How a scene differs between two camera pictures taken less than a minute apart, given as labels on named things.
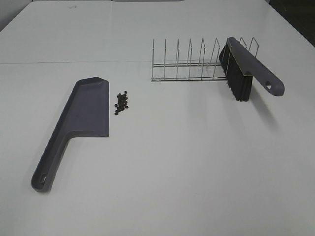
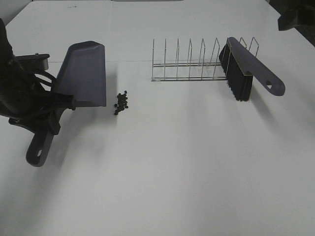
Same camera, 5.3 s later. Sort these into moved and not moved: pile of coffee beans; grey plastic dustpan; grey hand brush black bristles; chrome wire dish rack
Moved: grey plastic dustpan
Not moved: chrome wire dish rack; pile of coffee beans; grey hand brush black bristles
